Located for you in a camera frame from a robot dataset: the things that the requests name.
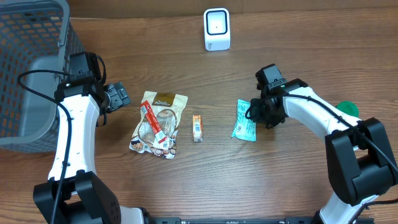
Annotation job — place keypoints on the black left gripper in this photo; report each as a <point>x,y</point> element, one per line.
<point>117,96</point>

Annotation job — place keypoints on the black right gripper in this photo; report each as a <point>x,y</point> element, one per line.
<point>265,115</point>

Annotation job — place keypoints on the teal snack packet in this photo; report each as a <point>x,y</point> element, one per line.
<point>244,129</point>

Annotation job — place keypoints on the orange juice carton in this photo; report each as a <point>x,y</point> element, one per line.
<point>197,128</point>

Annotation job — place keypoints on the green lid jar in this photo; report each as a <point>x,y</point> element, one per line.
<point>349,108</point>

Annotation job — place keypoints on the red white snack packet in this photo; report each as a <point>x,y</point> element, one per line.
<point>158,128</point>

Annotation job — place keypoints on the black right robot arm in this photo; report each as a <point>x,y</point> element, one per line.
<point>360,162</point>

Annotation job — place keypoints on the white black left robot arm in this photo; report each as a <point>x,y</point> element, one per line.
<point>74,193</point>

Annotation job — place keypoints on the grey plastic mesh basket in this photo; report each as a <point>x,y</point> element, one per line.
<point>37,40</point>

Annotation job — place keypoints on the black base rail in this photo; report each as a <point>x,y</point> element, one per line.
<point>286,220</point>

